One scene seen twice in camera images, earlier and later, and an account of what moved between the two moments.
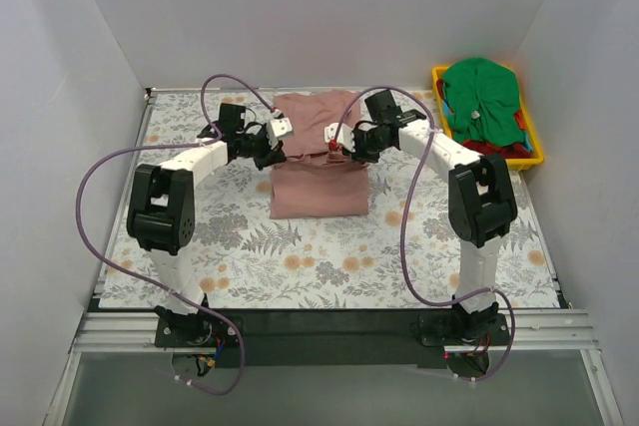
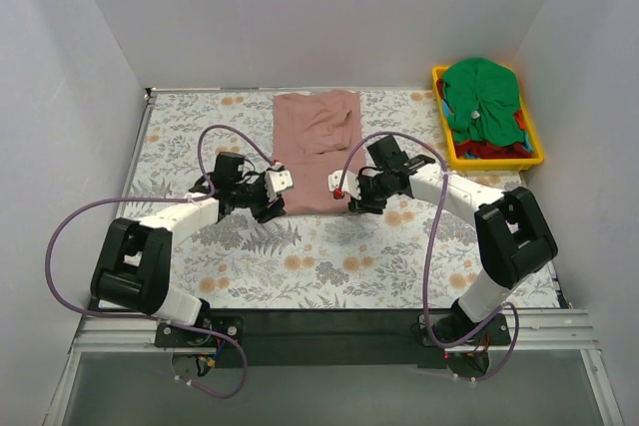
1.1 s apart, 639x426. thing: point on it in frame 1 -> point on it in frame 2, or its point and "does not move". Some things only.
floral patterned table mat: x=402 y=255 does not move
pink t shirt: x=316 y=181 does not move
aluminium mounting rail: x=534 y=330 does not move
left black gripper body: x=270 y=155 -> x=267 y=207
